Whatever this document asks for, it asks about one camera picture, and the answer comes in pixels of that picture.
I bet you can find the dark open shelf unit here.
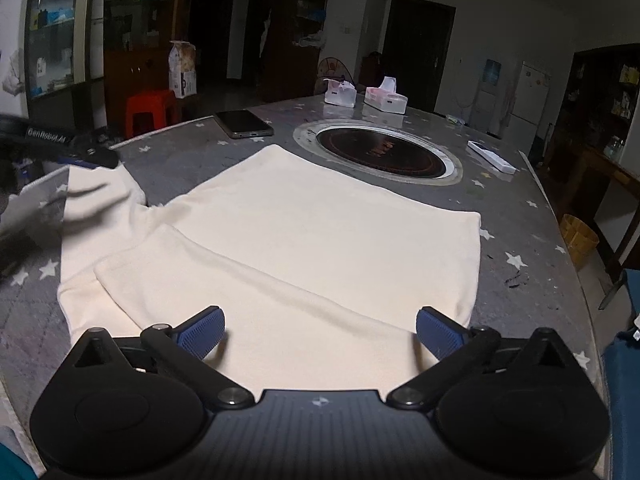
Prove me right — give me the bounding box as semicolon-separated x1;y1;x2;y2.
262;0;333;103

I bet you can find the yellow wooden bucket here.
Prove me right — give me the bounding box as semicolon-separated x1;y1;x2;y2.
559;213;600;267

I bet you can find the blue chair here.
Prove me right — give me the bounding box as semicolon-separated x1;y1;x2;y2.
597;267;640;480

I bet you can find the grey smartphone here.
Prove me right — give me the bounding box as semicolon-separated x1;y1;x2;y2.
215;109;275;140

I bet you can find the white printed paper bag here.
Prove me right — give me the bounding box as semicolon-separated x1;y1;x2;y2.
168;40;198;100

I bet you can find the cream white garment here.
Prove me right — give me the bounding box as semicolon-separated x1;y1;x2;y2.
56;144;482;403

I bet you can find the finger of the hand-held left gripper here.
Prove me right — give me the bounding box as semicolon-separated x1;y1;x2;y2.
22;129;121;170

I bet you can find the dark wooden sideboard shelf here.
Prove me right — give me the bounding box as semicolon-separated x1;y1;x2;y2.
542;44;640;271

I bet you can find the long white flat box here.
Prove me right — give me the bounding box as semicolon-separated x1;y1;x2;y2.
467;140;517;176

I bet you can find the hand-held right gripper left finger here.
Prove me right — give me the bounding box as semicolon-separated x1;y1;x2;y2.
70;305;256;411

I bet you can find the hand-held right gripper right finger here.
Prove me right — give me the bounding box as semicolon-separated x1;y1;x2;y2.
386;306;576;409

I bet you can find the white water dispenser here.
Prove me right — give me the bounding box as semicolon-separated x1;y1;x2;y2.
472;59;503;133

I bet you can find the glass display cabinet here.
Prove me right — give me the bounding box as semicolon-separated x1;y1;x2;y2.
25;0;103;131

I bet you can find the white pink tissue box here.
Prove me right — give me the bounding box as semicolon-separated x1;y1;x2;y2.
364;76;408;114
324;78;357;108

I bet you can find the round built-in induction cooktop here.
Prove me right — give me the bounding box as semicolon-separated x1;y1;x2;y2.
293;119;464;187

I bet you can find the red plastic stool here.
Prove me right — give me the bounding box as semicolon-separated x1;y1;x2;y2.
125;89;182;140

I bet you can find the white refrigerator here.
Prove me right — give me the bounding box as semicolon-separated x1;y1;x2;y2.
505;61;552;153

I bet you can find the dark wooden door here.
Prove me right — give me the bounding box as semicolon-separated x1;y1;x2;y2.
382;0;457;113

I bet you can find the round standing fan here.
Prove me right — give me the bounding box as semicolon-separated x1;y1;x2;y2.
318;56;355;92

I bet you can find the dark wooden cabinet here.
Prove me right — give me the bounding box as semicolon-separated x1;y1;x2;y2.
102;0;193;123

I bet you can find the grey star-print tablecloth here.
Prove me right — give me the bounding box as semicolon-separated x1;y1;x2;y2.
0;94;608;480

